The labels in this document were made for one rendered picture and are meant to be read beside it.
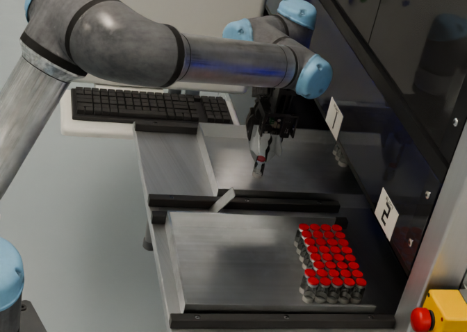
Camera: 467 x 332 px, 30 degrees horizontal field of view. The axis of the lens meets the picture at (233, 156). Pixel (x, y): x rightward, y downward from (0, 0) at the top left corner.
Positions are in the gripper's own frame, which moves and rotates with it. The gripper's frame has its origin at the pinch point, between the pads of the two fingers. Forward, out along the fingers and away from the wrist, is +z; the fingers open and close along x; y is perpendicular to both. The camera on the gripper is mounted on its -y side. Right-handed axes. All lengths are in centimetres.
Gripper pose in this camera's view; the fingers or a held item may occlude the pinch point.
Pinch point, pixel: (260, 153)
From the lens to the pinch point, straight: 185.4
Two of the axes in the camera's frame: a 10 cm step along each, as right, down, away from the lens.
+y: 1.8, 5.5, -8.2
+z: -1.8, 8.3, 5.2
